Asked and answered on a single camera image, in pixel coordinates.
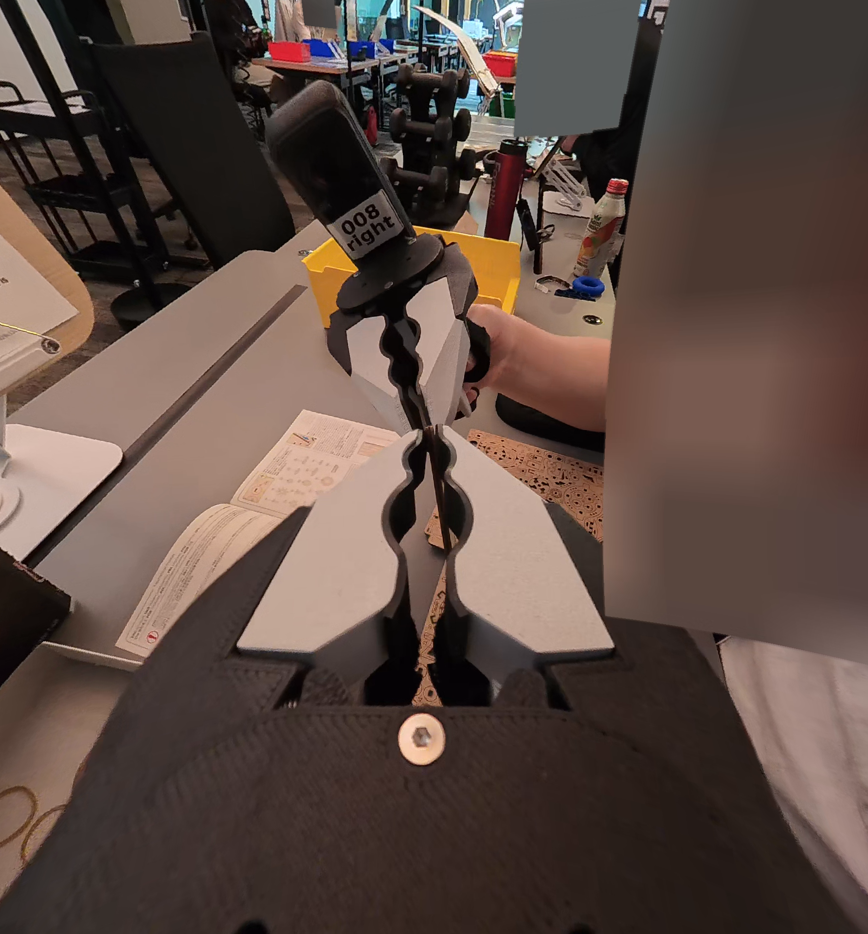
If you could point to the pile of rubber bands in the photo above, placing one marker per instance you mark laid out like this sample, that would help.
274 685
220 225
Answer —
11 789

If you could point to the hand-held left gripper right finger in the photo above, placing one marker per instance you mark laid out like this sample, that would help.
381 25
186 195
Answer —
529 584

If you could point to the dark grey partition panel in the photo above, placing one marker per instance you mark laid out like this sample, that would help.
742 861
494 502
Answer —
208 146

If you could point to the blue storage bin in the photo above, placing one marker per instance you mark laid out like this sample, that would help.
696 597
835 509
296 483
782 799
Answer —
362 49
323 47

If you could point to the white folding stand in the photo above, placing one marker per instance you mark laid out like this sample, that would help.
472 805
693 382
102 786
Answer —
562 182

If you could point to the black wrist rest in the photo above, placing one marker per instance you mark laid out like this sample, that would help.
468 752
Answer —
536 423

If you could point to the person's white shirt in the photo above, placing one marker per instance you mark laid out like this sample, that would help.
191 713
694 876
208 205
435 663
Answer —
828 766

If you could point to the black dumbbell rack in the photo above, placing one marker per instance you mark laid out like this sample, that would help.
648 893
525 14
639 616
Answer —
434 109

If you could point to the red metal bottle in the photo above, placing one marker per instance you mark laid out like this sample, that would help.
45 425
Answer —
503 190

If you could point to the paper instruction booklet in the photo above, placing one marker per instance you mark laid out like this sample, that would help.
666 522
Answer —
208 554

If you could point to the white cardboard tray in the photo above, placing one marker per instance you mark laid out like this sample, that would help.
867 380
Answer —
54 744

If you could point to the person's right forearm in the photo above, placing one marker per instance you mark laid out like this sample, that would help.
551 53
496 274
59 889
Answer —
580 379

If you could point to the black model kit box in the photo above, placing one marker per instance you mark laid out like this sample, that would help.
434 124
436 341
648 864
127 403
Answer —
11 627

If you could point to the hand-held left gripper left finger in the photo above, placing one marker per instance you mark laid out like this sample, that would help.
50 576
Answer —
324 584

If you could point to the yellow plastic bin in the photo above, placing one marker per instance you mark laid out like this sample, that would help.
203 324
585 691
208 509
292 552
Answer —
500 270

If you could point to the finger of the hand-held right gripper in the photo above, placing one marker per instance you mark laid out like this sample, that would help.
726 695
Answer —
441 343
372 357

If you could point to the clear drink bottle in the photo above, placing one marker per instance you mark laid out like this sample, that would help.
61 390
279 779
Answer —
600 233

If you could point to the person's right hand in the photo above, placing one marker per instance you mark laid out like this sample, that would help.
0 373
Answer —
514 350

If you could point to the red storage bin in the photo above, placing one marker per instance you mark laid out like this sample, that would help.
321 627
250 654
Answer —
288 51
500 64

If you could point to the wooden board with paper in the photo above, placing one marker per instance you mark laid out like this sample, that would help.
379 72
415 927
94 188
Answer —
40 241

